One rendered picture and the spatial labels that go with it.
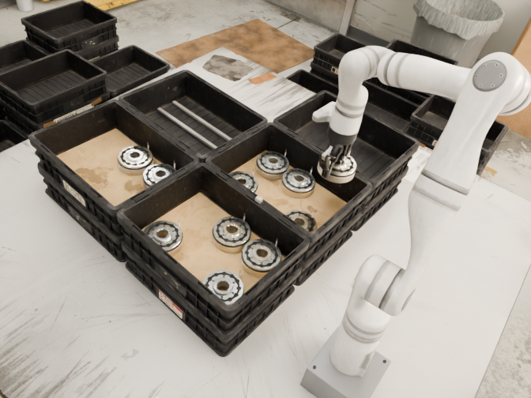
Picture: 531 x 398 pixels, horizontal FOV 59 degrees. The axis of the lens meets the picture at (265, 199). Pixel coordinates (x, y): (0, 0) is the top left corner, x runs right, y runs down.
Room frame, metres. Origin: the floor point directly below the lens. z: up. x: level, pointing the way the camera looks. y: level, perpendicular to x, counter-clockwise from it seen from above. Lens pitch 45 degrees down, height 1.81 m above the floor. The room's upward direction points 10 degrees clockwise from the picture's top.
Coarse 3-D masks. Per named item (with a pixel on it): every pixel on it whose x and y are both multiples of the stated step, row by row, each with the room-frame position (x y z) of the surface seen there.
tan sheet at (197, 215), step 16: (176, 208) 0.89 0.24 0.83; (192, 208) 0.90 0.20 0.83; (208, 208) 0.91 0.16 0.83; (192, 224) 0.84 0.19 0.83; (208, 224) 0.85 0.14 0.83; (192, 240) 0.79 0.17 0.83; (208, 240) 0.80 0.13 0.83; (176, 256) 0.73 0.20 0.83; (192, 256) 0.73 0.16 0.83; (208, 256) 0.74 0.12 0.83; (224, 256) 0.75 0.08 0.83; (240, 256) 0.76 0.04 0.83; (192, 272) 0.68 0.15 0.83; (208, 272) 0.69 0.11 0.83
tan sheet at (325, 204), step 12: (240, 168) 1.10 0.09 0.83; (252, 168) 1.11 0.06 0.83; (288, 168) 1.14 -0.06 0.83; (264, 180) 1.07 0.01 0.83; (276, 180) 1.08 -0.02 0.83; (264, 192) 1.02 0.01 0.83; (276, 192) 1.02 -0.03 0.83; (324, 192) 1.06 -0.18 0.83; (276, 204) 0.97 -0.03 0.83; (288, 204) 0.98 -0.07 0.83; (300, 204) 0.99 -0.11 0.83; (312, 204) 1.00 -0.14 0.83; (324, 204) 1.01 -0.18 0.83; (336, 204) 1.02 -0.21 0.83; (324, 216) 0.96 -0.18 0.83
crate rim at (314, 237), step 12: (252, 132) 1.17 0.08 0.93; (288, 132) 1.20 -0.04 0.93; (300, 144) 1.16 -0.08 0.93; (216, 156) 1.02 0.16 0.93; (216, 168) 0.97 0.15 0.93; (360, 180) 1.03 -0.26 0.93; (252, 192) 0.90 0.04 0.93; (360, 192) 0.98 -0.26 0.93; (264, 204) 0.87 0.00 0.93; (348, 204) 0.92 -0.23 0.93; (336, 216) 0.87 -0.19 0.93; (300, 228) 0.80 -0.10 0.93; (324, 228) 0.82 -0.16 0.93; (312, 240) 0.78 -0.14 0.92
